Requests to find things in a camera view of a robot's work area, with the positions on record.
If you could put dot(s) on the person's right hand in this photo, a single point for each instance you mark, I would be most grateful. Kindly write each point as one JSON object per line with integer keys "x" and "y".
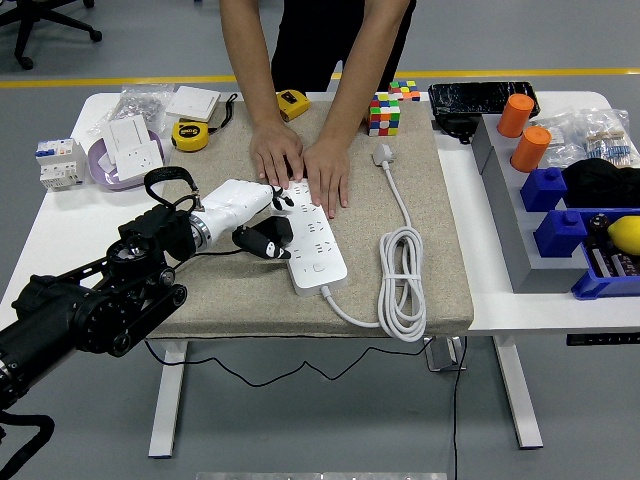
{"x": 277, "y": 150}

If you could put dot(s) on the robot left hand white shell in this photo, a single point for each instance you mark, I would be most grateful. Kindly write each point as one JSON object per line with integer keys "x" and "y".
{"x": 235, "y": 202}

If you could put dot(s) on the person's left hand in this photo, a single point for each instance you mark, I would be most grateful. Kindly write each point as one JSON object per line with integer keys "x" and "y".
{"x": 330, "y": 170}

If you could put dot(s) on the black plug adapter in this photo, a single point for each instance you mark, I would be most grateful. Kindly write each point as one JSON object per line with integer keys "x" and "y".
{"x": 280, "y": 227}

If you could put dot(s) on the white power strip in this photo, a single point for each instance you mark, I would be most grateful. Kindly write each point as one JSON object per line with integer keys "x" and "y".
{"x": 320, "y": 270}

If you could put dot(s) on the person's left forearm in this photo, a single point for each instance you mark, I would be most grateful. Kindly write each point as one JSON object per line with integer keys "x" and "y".
{"x": 370, "y": 65}

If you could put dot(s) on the person's right forearm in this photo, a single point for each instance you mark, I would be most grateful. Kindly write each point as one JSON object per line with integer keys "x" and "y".
{"x": 252, "y": 65}

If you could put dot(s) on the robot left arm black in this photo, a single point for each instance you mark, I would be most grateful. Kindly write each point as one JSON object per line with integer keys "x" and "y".
{"x": 75, "y": 315}

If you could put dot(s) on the boxy yellow tape measure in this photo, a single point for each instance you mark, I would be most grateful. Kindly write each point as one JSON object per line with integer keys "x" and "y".
{"x": 296, "y": 102}

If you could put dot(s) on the grey-brown mat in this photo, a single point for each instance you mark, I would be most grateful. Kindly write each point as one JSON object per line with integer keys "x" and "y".
{"x": 362, "y": 225}

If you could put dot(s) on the large rubik's cube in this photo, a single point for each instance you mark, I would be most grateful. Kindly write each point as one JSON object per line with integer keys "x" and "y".
{"x": 384, "y": 117}

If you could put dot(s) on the round yellow tape measure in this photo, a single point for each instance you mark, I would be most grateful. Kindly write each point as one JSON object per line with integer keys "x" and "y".
{"x": 190, "y": 137}

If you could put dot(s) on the small rubik's cube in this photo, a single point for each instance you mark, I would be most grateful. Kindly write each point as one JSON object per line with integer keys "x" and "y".
{"x": 404, "y": 90}

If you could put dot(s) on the person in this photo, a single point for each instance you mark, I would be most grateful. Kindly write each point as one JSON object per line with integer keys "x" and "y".
{"x": 320, "y": 40}

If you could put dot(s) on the purple bowl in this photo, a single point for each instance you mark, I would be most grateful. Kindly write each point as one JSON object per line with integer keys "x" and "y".
{"x": 107, "y": 180}

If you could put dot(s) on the black adapter box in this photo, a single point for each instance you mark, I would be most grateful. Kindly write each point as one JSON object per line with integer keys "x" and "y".
{"x": 452, "y": 127}

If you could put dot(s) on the clear bag of screws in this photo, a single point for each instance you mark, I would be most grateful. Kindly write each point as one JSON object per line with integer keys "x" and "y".
{"x": 137, "y": 102}

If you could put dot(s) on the black glossy tray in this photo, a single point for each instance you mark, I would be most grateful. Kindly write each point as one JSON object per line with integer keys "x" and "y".
{"x": 475, "y": 97}

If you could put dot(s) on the white circuit breaker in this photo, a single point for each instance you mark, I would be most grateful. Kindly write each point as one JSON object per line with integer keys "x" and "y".
{"x": 60, "y": 162}

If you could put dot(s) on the orange cylinder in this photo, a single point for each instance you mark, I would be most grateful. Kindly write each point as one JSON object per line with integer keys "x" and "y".
{"x": 515, "y": 115}
{"x": 530, "y": 150}

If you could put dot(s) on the grey stepped block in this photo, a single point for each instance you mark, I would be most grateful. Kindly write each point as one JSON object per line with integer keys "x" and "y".
{"x": 520, "y": 240}

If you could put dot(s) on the small blue block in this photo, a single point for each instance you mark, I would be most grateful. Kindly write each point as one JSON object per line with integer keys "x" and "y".
{"x": 542, "y": 190}

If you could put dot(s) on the white table leg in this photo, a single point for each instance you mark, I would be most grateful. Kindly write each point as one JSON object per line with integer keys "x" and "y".
{"x": 520, "y": 400}
{"x": 165, "y": 410}

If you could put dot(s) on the clear bag with parts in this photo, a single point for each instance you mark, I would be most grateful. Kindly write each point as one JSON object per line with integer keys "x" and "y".
{"x": 562, "y": 130}

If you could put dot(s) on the large blue block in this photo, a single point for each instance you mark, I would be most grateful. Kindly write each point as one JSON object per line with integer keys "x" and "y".
{"x": 562, "y": 235}

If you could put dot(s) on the black cloth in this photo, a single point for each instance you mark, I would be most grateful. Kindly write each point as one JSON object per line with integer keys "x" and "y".
{"x": 600, "y": 182}

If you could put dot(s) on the black office chair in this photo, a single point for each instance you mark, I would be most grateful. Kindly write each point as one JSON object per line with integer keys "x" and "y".
{"x": 25, "y": 30}

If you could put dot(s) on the dark round knob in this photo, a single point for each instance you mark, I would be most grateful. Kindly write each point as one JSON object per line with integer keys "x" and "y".
{"x": 598, "y": 223}

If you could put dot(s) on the clear bag of resistors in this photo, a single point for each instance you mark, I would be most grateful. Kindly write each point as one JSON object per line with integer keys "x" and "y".
{"x": 607, "y": 140}

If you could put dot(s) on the blue plastic bin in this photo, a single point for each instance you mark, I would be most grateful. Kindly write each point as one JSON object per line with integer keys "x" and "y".
{"x": 595, "y": 287}

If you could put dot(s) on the dark cylindrical parts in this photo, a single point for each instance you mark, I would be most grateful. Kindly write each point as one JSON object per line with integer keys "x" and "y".
{"x": 617, "y": 265}

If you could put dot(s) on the yellow lemon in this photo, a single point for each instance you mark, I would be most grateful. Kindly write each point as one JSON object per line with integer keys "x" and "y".
{"x": 626, "y": 234}

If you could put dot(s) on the black table control panel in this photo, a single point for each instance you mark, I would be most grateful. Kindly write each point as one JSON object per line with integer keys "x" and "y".
{"x": 602, "y": 339}

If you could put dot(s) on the white flat switch box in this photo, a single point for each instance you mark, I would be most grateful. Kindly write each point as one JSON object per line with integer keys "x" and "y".
{"x": 192, "y": 102}

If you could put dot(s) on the white wall socket panel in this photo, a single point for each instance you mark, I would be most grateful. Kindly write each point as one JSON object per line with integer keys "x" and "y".
{"x": 140, "y": 160}

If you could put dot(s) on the white wall switch panel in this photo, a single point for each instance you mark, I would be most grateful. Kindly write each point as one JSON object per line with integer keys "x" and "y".
{"x": 127, "y": 132}

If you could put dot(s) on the silver metal bracket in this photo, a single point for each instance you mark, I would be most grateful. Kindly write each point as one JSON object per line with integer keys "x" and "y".
{"x": 442, "y": 355}

